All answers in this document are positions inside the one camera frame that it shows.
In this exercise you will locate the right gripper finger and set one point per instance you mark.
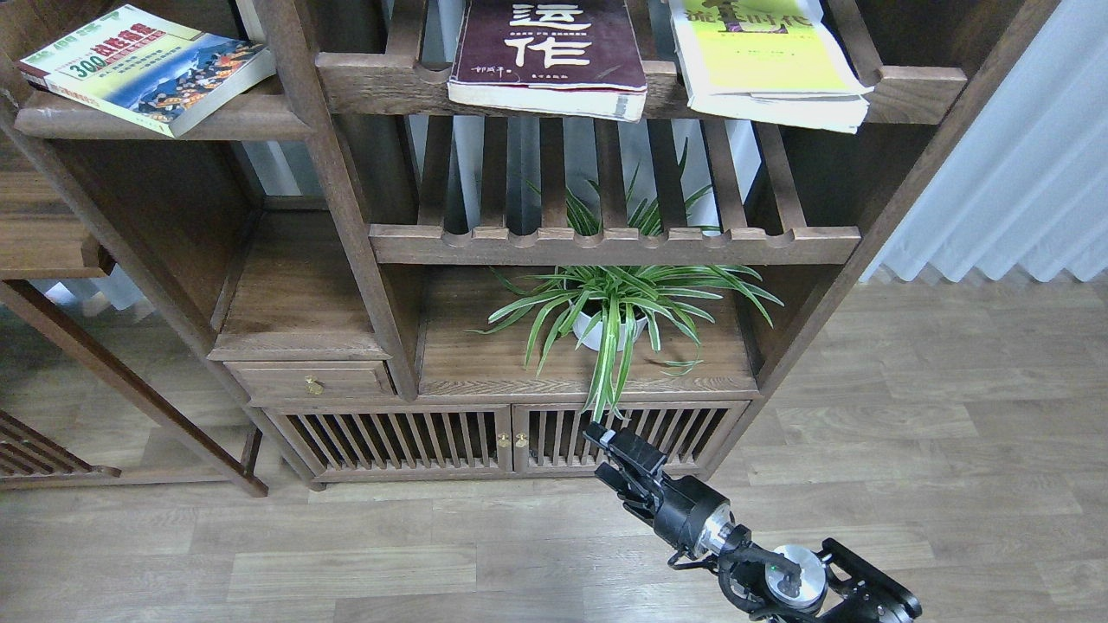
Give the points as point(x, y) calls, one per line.
point(639, 458)
point(625, 485)

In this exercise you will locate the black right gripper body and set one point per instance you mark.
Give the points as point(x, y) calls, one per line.
point(688, 515)

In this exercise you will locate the yellow green book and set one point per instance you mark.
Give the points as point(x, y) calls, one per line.
point(768, 61)

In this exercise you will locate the book with mountain cover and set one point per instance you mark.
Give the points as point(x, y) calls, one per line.
point(152, 72)

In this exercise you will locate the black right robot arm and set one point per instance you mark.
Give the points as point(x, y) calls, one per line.
point(786, 584)

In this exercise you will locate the white plant pot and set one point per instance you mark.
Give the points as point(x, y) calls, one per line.
point(589, 327)

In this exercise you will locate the green spider plant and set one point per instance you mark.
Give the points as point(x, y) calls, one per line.
point(665, 293)

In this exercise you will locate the dark wooden bookshelf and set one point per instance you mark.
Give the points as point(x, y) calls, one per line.
point(339, 222)

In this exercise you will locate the brass drawer knob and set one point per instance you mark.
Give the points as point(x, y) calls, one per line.
point(313, 386)

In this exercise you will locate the maroon book white characters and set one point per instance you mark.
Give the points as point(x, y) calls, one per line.
point(577, 58)

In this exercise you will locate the white curtain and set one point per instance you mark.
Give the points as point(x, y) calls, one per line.
point(1025, 191)

